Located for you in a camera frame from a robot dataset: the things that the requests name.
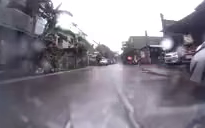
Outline row of overgrown houses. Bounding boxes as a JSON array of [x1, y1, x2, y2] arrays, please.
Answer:
[[43, 26, 98, 72]]

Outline wet grey asphalt road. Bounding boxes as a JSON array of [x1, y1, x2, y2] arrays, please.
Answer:
[[0, 63, 205, 128]]

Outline trees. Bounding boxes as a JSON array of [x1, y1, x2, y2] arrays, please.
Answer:
[[95, 43, 117, 62]]

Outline white car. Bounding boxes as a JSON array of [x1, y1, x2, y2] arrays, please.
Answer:
[[98, 57, 110, 66]]

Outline dark-roofed building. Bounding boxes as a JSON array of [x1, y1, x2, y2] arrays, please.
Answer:
[[159, 0, 205, 65]]

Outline grey vehicle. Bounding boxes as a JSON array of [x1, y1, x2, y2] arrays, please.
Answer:
[[189, 35, 205, 86]]

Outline pole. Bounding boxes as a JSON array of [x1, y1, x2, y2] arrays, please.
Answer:
[[144, 30, 149, 48]]

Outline brown shed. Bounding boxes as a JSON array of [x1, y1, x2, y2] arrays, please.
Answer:
[[139, 44, 164, 65]]

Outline palm tree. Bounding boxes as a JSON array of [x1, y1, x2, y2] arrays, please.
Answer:
[[39, 0, 74, 38]]

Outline silver car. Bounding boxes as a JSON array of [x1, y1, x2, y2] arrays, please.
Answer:
[[163, 50, 185, 65]]

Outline grey building with wall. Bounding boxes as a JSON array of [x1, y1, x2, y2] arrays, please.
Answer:
[[0, 0, 48, 76]]

